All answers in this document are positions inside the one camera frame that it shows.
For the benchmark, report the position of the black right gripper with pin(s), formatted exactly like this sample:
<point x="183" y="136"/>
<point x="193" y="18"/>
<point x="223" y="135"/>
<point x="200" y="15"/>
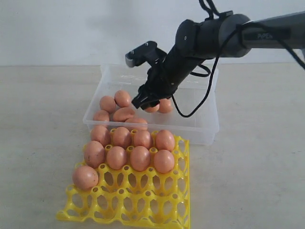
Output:
<point x="162" y="81"/>

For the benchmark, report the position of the brown egg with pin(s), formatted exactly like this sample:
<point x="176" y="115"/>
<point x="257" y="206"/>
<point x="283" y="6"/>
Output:
<point x="122" y="114"/>
<point x="101" y="115"/>
<point x="107" y="103"/>
<point x="85" y="177"/>
<point x="122" y="137"/>
<point x="163" y="161"/>
<point x="152" y="109"/>
<point x="122" y="98"/>
<point x="136" y="120"/>
<point x="164" y="140"/>
<point x="116" y="157"/>
<point x="101" y="134"/>
<point x="140" y="158"/>
<point x="165" y="106"/>
<point x="94" y="154"/>
<point x="143" y="138"/>

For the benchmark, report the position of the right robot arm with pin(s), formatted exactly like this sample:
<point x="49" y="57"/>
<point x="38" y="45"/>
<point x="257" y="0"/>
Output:
<point x="229" y="36"/>

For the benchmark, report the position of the clear plastic container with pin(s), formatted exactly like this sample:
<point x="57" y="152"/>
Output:
<point x="199" y="129"/>

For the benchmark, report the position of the yellow plastic egg tray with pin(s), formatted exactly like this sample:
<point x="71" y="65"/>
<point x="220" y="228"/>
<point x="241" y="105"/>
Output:
<point x="145" y="199"/>

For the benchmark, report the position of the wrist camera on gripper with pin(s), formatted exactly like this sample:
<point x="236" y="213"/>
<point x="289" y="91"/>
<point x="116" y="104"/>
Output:
<point x="147" y="52"/>

